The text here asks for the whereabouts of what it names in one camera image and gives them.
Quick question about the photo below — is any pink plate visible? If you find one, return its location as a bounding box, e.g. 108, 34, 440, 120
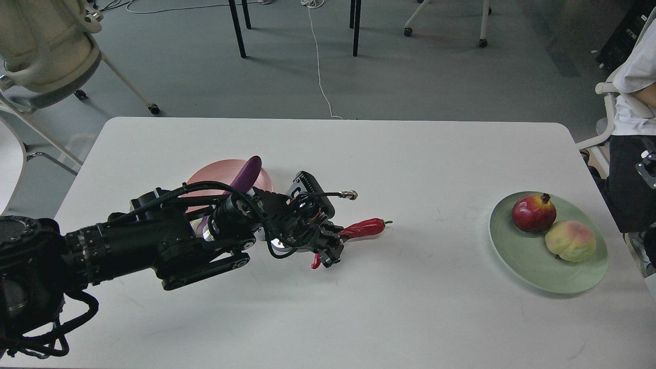
187, 157, 274, 192

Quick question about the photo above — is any green pink peach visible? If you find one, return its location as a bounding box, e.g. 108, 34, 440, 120
544, 220, 597, 262

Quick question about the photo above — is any red pomegranate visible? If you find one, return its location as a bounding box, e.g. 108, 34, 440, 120
511, 193, 557, 234

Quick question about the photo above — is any red chili pepper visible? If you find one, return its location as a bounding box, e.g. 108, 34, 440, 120
310, 218, 393, 269

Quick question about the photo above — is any purple eggplant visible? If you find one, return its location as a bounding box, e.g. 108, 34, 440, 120
195, 155, 262, 236

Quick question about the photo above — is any seated person white shirt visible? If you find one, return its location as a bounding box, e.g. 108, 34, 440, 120
600, 8, 656, 234

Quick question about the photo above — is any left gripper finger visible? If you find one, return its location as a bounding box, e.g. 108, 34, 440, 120
315, 241, 344, 269
320, 223, 352, 244

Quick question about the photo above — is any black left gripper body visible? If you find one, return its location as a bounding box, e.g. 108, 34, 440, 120
253, 188, 332, 257

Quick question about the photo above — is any green plate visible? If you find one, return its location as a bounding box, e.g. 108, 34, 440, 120
489, 191, 609, 295

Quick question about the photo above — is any black table leg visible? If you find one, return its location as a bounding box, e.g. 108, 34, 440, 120
228, 0, 252, 58
349, 0, 362, 57

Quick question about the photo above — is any black table leg left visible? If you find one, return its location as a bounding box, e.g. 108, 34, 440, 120
228, 0, 252, 58

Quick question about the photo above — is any white floor cable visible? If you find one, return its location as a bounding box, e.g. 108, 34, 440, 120
300, 0, 344, 120

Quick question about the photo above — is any beige office chair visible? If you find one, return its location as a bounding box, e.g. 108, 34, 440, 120
1, 1, 160, 165

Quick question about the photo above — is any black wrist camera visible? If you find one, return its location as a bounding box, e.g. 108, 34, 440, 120
285, 171, 358, 219

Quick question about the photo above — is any white chair base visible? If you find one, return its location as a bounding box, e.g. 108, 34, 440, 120
403, 1, 494, 49

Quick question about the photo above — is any black table leg right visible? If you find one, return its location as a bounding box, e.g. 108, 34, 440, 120
349, 0, 362, 57

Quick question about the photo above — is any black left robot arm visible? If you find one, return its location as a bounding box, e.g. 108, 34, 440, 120
1, 181, 347, 359

